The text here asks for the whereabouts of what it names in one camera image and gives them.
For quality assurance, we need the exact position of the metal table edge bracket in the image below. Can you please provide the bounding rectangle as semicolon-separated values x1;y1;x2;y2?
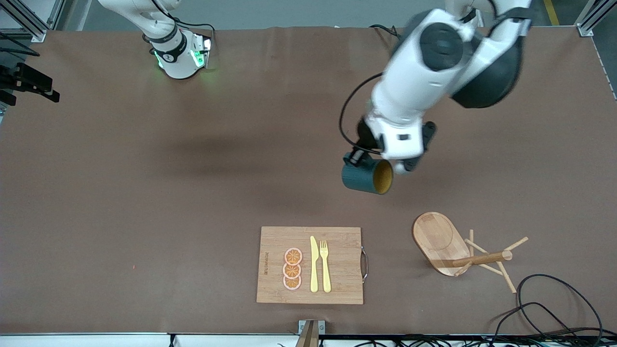
295;320;326;347

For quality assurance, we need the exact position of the aluminium frame profile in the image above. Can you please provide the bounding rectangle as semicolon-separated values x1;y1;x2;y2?
575;0;609;38
0;0;66;43

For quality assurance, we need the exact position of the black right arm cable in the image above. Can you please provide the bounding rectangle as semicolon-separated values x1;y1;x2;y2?
0;31;40;57

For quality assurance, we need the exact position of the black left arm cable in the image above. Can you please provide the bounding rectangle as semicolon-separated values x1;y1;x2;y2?
339;72;386;155

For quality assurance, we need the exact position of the black right base cable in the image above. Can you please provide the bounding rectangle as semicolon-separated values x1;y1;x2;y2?
150;0;216;46

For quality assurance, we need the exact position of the black cable small loop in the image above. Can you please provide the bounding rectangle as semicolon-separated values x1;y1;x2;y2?
491;302;601;347

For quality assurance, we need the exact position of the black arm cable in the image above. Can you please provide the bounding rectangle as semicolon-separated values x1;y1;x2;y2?
339;72;386;155
0;31;40;57

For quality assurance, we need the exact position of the black cable large loop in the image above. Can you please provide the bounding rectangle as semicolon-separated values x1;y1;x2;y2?
517;274;604;345

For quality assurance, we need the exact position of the wooden cup rack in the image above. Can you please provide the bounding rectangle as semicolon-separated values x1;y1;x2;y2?
412;212;529;294

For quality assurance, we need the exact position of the black left base cable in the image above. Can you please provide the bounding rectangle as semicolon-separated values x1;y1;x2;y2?
369;24;402;40

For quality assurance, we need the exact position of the yellow plastic fork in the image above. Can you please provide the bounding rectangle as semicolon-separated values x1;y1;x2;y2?
320;240;332;294

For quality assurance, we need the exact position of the wooden cutting board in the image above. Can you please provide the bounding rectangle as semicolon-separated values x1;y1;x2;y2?
256;226;369;305

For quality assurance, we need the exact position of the yellow plastic knife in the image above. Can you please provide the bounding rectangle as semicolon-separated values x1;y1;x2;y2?
310;236;319;293

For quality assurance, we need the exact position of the black base cable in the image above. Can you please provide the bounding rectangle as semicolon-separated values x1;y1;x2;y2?
369;24;402;40
150;0;216;46

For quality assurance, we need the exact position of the dark green cup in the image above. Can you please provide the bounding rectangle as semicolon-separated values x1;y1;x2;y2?
341;153;394;195

